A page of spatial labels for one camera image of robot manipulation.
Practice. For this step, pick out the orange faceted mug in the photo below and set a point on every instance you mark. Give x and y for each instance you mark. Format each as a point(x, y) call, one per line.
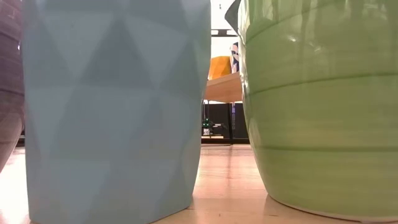
point(219, 67)

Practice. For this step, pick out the light blue faceted mug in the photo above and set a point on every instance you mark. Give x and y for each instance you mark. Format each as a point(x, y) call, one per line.
point(109, 124)

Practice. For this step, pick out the purple ribbed mug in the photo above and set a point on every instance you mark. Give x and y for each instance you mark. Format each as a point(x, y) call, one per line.
point(11, 77)

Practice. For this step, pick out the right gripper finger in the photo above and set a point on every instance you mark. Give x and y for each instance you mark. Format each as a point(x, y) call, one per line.
point(234, 15)

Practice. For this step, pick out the green electronic device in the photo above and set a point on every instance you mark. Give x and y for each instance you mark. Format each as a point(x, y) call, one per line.
point(206, 123)

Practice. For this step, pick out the black partition panels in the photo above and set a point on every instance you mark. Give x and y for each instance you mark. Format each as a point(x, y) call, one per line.
point(241, 121)

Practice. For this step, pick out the green glazed ceramic mug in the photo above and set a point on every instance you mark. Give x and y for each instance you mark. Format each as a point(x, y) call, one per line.
point(326, 124)

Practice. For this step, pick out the white mug with blue pattern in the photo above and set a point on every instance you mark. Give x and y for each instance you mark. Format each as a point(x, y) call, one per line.
point(235, 59)

